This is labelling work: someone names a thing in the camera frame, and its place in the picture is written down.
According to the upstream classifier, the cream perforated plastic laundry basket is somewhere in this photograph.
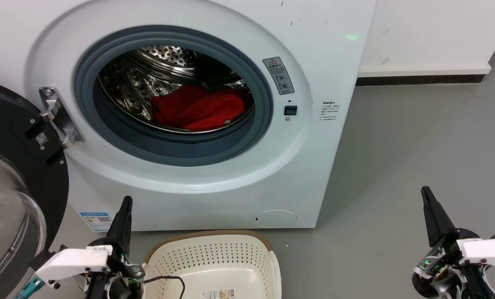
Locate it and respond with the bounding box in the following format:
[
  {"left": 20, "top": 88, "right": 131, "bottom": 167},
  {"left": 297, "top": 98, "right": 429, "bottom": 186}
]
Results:
[{"left": 143, "top": 230, "right": 282, "bottom": 299}]

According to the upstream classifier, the grey rubber door gasket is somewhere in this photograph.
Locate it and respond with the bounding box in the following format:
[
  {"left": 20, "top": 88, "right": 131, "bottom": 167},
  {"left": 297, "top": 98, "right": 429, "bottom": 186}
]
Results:
[{"left": 74, "top": 26, "right": 273, "bottom": 167}]

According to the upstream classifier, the blue white energy label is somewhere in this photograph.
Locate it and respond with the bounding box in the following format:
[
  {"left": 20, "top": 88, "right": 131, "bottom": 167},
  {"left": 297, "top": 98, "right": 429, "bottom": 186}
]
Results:
[{"left": 79, "top": 212, "right": 114, "bottom": 232}]

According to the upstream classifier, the silver metal door hinge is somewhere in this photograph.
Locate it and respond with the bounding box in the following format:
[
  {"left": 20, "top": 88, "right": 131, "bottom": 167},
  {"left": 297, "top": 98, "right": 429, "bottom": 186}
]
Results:
[{"left": 39, "top": 86, "right": 85, "bottom": 149}]

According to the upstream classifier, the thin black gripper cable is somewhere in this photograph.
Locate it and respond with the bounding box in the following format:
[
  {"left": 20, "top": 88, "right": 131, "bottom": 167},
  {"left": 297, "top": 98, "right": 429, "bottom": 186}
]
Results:
[{"left": 141, "top": 275, "right": 186, "bottom": 299}]

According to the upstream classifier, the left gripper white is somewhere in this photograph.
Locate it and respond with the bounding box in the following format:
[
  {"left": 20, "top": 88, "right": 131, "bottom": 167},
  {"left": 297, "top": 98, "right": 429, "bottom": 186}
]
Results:
[{"left": 35, "top": 196, "right": 133, "bottom": 288}]

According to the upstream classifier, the grey warning sticker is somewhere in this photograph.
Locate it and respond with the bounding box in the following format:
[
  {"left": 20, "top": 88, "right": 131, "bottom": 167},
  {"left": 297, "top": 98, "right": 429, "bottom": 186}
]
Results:
[{"left": 262, "top": 56, "right": 295, "bottom": 95}]

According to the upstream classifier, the teal left camera connector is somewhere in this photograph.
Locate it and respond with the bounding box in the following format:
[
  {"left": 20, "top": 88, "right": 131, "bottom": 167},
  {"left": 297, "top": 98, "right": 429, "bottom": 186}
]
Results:
[{"left": 17, "top": 277, "right": 45, "bottom": 299}]

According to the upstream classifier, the small printed text label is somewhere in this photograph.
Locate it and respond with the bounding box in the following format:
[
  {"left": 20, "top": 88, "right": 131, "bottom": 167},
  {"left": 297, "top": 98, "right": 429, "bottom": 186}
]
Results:
[{"left": 319, "top": 100, "right": 341, "bottom": 122}]

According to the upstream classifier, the white and black baseboard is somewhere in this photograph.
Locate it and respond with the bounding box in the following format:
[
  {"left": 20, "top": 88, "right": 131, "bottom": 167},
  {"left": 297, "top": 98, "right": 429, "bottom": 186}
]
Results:
[{"left": 355, "top": 62, "right": 492, "bottom": 86}]

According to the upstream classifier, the washing machine door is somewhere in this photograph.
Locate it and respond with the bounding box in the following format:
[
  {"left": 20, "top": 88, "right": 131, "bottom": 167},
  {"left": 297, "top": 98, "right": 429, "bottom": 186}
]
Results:
[{"left": 0, "top": 79, "right": 70, "bottom": 299}]

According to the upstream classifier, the white front-load washing machine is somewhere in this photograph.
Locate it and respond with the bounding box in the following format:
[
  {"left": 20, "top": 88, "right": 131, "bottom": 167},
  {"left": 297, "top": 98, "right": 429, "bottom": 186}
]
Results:
[{"left": 0, "top": 0, "right": 379, "bottom": 231}]

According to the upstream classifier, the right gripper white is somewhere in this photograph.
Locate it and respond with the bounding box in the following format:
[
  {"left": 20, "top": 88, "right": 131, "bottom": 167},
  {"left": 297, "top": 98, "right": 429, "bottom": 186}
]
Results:
[{"left": 421, "top": 186, "right": 495, "bottom": 277}]

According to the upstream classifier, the red cloth garment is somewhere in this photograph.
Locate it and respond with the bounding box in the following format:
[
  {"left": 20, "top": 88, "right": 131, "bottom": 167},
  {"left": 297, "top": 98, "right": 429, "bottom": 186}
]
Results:
[{"left": 150, "top": 84, "right": 252, "bottom": 132}]

